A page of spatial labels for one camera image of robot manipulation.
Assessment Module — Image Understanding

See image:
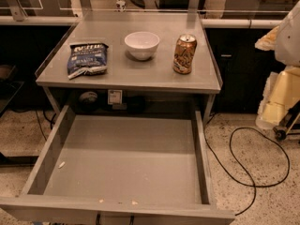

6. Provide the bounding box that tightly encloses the plastic bottle in background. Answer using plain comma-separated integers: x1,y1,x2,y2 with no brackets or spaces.
116,0,127,11

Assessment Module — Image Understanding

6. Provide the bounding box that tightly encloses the white ceramic bowl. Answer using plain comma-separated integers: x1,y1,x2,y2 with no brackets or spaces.
125,32,160,61

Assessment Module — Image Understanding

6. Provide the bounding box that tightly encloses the white label tag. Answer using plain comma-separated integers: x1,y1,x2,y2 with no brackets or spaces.
108,90,122,105

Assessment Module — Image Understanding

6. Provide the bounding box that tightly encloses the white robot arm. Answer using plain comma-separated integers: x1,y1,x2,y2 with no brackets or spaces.
255,2,300,129

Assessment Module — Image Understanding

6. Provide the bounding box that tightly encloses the open grey top drawer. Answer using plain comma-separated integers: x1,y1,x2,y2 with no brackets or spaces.
0,105,234,225

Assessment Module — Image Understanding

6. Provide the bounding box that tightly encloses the black floor cable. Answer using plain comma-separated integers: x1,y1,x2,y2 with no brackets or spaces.
203,113,292,217

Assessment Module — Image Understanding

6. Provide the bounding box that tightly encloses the orange soda can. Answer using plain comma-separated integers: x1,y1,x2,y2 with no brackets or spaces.
172,34,197,74

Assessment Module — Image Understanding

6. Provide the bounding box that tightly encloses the black caster wheel base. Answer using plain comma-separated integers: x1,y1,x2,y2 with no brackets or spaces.
273,101,300,141

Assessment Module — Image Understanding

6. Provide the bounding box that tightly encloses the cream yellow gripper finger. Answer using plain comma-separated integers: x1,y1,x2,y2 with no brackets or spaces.
255,67,300,129

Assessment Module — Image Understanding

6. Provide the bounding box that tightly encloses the white horizontal rail pipe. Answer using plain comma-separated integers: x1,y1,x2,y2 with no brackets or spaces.
202,19,281,29

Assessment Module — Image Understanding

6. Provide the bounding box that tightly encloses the blue chip bag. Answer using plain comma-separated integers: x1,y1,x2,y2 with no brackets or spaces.
67,42,109,80

